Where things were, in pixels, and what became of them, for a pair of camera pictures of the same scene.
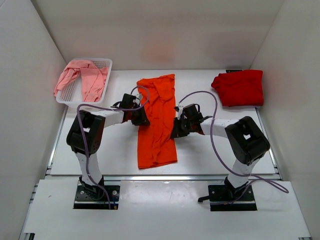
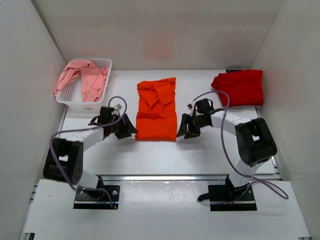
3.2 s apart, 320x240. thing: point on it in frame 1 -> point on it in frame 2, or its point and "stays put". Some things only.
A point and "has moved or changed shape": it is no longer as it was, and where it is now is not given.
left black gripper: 142,120 -> 128,128
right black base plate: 220,199 stays put
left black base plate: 94,197 stays put
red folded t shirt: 241,88 stays put
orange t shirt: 155,145 has moved or changed shape
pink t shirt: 92,78 stays put
